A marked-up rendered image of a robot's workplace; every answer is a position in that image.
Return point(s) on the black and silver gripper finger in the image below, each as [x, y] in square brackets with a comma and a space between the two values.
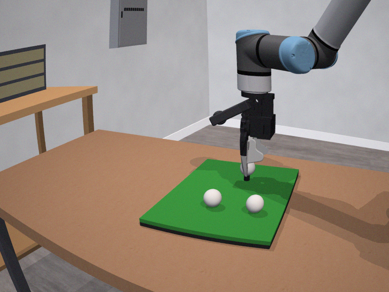
[248, 151]
[259, 146]

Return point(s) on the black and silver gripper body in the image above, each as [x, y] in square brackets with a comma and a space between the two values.
[260, 119]

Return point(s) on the white ball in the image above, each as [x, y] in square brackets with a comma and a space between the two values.
[251, 168]
[212, 197]
[254, 203]

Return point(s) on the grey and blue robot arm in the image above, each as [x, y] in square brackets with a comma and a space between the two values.
[258, 52]

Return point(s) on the green turf mat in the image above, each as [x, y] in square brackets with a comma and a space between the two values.
[183, 212]

